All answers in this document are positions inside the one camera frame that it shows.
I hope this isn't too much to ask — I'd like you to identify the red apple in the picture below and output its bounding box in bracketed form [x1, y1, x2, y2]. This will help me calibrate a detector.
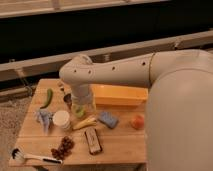
[131, 115, 144, 130]

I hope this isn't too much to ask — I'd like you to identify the chocolate bar package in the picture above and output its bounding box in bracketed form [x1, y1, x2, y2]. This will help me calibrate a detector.
[84, 127, 102, 155]

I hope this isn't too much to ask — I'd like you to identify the green cup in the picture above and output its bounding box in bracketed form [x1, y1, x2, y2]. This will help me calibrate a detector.
[72, 104, 85, 118]

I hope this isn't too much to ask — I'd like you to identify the green pepper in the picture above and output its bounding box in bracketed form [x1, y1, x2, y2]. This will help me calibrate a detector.
[40, 89, 53, 109]

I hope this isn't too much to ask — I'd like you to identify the white lidded cup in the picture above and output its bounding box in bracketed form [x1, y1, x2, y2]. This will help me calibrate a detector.
[53, 110, 70, 130]

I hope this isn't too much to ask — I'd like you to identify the yellow plastic tray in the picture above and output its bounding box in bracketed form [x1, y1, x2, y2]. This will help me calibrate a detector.
[91, 84, 148, 106]

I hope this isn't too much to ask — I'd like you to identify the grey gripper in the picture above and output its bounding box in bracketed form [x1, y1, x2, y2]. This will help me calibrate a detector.
[71, 84, 94, 106]

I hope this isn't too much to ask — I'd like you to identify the bunch of dark grapes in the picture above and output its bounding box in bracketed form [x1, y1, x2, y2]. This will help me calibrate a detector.
[51, 136, 74, 160]

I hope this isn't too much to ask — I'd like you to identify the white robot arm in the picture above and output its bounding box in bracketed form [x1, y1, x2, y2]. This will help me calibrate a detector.
[59, 50, 213, 171]

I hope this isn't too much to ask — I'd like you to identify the metal measuring cup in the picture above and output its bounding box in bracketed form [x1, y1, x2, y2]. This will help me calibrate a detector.
[60, 86, 72, 109]

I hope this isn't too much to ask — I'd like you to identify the blue sponge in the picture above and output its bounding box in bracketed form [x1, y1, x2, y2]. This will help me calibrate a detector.
[98, 111, 118, 129]

